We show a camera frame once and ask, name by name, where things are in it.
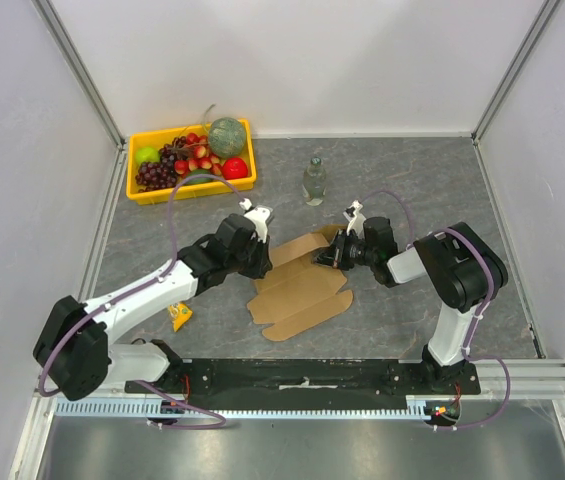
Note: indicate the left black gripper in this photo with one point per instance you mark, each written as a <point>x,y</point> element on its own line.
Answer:
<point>263,265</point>

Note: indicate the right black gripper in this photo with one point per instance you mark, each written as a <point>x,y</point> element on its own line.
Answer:
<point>340,249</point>

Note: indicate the brown cardboard box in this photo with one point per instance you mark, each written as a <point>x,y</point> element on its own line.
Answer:
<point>297,295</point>

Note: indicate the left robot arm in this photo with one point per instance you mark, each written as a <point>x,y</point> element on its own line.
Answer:
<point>78,349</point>

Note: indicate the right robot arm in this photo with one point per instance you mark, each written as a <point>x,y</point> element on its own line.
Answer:
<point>464,271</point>

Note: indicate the clear glass bottle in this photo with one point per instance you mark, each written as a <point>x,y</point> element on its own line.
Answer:
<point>314,182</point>

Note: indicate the yellow snack packet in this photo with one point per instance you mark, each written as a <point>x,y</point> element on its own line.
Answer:
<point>180,314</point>

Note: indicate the red tomato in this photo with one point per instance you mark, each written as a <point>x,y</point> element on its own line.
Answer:
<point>235,168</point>

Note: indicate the green avocado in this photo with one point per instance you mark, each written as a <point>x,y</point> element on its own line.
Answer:
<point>198,176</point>

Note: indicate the green netted melon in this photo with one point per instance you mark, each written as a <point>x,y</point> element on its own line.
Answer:
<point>227,137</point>

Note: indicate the dark purple grape bunch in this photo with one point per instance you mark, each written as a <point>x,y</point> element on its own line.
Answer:
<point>152,176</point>

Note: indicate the green apple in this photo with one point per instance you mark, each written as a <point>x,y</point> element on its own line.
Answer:
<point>146,155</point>

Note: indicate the yellow plastic fruit bin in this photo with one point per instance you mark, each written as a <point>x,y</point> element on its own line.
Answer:
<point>218,185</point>

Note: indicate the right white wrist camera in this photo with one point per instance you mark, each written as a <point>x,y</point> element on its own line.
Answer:
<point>353,214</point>

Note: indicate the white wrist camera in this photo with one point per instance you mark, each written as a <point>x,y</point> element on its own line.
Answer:
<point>260,216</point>
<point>353,214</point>

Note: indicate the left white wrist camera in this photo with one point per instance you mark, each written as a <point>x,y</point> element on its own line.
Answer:
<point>260,216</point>

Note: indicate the slotted cable duct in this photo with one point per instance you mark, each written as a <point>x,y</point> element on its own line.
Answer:
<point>153,407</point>

